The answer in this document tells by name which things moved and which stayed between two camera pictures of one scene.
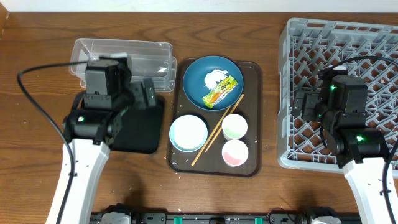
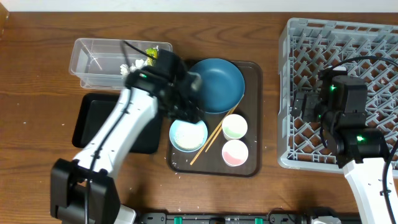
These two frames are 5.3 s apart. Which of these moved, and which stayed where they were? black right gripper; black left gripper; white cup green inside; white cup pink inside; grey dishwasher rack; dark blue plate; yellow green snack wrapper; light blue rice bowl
Moved: yellow green snack wrapper; black left gripper
Stayed: white cup pink inside; white cup green inside; dark blue plate; light blue rice bowl; grey dishwasher rack; black right gripper
